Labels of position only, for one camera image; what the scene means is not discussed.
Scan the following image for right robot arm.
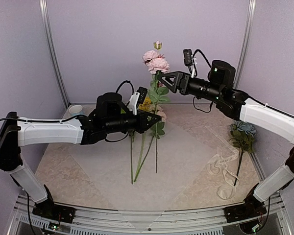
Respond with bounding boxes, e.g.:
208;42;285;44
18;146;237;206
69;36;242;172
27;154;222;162
156;60;294;223

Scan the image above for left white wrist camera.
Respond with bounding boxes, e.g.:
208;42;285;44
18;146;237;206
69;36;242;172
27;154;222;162
127;87;147;115

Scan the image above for front aluminium rail base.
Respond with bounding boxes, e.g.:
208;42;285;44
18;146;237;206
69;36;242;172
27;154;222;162
7;193;294;235

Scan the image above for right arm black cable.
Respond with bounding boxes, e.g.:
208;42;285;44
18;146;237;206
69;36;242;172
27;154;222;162
193;48;213;68

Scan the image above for pink fake flower bunch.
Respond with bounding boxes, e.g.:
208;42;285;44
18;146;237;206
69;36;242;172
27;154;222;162
142;41;170;173

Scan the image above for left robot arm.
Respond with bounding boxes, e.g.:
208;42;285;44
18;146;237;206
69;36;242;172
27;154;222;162
0;92;161;223

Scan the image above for left aluminium frame post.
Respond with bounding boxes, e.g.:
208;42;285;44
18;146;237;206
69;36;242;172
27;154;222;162
39;0;70;109

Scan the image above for cream printed ribbon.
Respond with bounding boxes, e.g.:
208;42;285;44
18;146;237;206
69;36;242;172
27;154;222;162
205;126;240;200

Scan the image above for light blue mug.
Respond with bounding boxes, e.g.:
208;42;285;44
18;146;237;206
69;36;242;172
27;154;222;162
69;105;84;116

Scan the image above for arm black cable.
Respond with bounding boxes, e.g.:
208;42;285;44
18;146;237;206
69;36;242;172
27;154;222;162
193;48;213;68
115;80;135;95

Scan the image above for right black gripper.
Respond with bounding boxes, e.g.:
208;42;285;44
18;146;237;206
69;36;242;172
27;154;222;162
158;70;224;102

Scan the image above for aluminium frame post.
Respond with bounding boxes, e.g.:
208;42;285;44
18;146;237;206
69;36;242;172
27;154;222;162
234;0;256;89
39;0;70;109

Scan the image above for yellow fake flower stem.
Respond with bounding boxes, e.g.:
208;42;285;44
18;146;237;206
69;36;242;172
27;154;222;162
129;97;153;185

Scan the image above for blue fake flower bunch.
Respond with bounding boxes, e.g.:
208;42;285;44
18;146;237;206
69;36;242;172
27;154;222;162
230;120;256;177

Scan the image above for right aluminium frame post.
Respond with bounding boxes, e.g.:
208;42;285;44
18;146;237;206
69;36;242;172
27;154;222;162
234;0;256;89

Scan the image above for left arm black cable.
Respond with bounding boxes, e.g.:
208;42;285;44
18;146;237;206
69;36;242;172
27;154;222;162
115;80;135;95

